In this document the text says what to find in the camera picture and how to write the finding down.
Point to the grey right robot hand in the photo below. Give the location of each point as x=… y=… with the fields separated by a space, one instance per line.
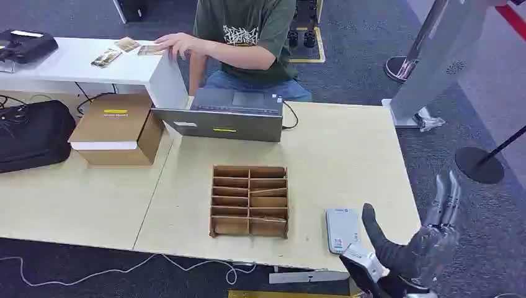
x=423 y=251

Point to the white card reader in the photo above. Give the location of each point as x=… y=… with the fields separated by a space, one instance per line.
x=342 y=228

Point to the black stanchion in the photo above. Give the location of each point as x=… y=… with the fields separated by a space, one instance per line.
x=478 y=164

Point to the plastic wrapped bundle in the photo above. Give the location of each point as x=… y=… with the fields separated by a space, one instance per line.
x=429 y=122

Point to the wooden card box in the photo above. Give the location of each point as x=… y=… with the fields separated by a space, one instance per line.
x=249 y=201

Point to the silver stanchion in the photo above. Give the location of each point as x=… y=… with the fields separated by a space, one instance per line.
x=400 y=68

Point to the grey standing panel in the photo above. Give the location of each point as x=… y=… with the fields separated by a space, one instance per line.
x=439 y=61

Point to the yellow bordered floor mat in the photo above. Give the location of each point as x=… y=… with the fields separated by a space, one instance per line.
x=306 y=51

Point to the grey laptop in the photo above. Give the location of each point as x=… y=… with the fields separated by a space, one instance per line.
x=226 y=125

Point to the person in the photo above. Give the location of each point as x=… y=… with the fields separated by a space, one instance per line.
x=246 y=61

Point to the person's left hand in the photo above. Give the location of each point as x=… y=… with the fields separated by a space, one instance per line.
x=180 y=43

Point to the cardboard box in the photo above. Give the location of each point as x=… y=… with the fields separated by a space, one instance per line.
x=115 y=119

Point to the printed card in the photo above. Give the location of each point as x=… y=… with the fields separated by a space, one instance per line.
x=106 y=58
x=127 y=44
x=148 y=50

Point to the white side table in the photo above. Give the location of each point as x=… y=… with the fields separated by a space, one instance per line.
x=74 y=65

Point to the large black bag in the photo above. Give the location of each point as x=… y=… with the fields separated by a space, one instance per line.
x=33 y=135

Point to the small black bag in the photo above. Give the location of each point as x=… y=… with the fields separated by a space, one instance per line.
x=26 y=47

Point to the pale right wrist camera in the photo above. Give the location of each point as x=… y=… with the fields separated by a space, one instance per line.
x=363 y=263

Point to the metal table bracket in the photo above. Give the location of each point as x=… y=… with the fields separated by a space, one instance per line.
x=308 y=277

